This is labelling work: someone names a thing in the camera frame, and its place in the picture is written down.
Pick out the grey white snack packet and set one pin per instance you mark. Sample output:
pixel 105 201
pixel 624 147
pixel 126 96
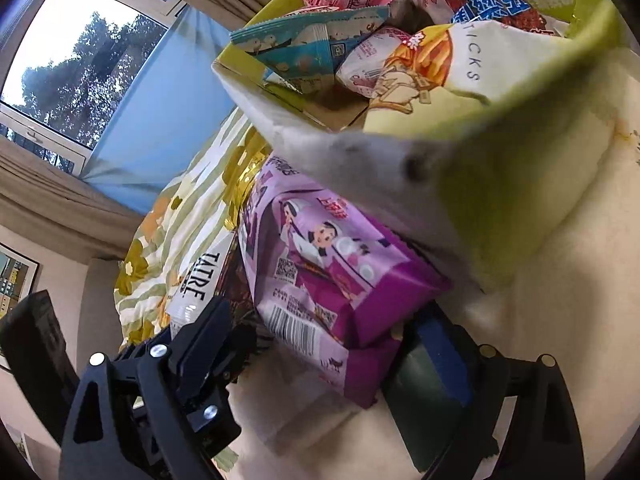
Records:
pixel 197 285

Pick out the floral striped blanket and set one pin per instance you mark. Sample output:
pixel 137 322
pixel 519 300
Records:
pixel 195 200

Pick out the green storage box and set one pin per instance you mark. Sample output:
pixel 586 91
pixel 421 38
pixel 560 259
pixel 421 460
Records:
pixel 500 160

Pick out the framed wall picture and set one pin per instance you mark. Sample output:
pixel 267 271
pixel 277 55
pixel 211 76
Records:
pixel 15 275

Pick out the gold foil candy wrapper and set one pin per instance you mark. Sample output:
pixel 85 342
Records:
pixel 245 175

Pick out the purple snack packet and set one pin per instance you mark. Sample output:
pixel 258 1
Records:
pixel 330 270

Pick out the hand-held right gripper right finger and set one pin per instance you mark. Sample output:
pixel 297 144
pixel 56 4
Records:
pixel 445 360

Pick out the blue white cartoon snack packet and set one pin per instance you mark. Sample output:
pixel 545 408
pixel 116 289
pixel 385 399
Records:
pixel 305 42

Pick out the blue cloth sheet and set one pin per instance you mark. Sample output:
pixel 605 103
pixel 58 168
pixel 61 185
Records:
pixel 150 135

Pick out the window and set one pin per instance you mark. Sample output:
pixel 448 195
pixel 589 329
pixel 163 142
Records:
pixel 75 60

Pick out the white fries snack packet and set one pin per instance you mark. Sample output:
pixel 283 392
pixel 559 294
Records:
pixel 425 65

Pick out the brown cardboard liner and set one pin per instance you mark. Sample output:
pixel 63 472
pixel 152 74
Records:
pixel 330 110

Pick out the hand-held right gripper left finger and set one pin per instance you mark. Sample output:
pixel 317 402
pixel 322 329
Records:
pixel 200 355

